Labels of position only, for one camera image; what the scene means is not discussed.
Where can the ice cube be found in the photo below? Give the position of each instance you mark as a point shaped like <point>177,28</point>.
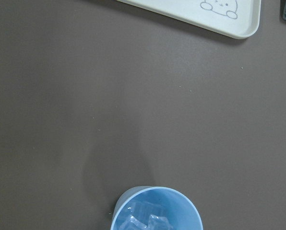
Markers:
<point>132,223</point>

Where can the light blue plastic cup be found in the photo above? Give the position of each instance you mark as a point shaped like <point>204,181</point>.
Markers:
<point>142,201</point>

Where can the cream rabbit tray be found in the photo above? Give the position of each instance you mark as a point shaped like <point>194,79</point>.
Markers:
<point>238,19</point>

